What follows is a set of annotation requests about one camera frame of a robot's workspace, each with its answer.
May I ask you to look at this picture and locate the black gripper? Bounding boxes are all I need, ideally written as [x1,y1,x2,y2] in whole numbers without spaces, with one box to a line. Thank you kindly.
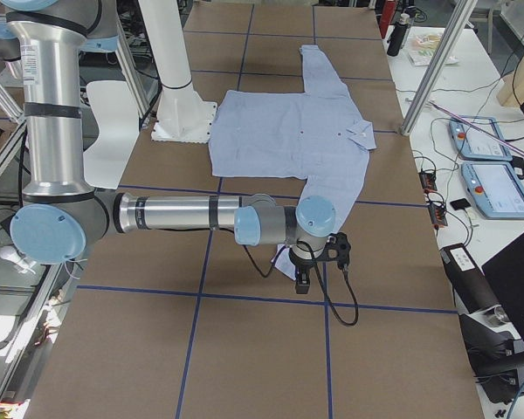
[289,247,327,295]

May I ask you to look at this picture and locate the light blue striped shirt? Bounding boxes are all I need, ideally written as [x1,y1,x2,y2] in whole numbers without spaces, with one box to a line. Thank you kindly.
[207,44,378,282]

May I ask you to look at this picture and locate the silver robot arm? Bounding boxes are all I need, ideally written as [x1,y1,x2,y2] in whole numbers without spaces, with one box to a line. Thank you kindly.
[5,1,350,294]

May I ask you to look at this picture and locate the black power adapter box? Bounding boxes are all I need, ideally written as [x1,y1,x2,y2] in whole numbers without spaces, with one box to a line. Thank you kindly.
[439,244,499,313]

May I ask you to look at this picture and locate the black monitor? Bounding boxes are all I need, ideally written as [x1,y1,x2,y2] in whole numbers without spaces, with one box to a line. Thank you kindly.
[482,233,524,340]

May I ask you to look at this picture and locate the lower blue teach pendant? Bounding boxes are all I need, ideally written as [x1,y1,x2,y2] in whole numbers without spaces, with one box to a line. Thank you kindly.
[460,161,524,219]

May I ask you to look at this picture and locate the blue teach pendant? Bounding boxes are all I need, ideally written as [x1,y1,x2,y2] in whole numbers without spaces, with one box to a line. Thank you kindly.
[449,116,513,161]
[460,161,524,219]

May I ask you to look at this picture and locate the upper blue teach pendant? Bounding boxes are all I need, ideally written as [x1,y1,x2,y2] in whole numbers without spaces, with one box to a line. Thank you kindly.
[449,116,513,161]

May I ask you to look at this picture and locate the reacher grabber stick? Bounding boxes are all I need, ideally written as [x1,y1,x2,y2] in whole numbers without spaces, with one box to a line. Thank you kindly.
[427,100,524,158]

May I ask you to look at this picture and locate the white plastic chair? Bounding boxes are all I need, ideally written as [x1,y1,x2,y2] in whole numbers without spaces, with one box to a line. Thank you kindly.
[83,80,140,189]

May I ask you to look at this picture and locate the black water bottle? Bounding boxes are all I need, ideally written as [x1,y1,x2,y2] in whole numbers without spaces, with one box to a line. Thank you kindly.
[387,12,410,57]

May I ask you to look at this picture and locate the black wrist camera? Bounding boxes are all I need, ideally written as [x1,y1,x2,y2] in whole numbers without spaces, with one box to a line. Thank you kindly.
[325,232,351,271]

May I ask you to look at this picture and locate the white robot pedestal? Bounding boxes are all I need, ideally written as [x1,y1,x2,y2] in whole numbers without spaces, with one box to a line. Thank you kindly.
[139,0,217,143]

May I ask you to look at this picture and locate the aluminium frame post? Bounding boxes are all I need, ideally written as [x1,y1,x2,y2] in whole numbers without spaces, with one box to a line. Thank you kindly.
[400,0,477,136]

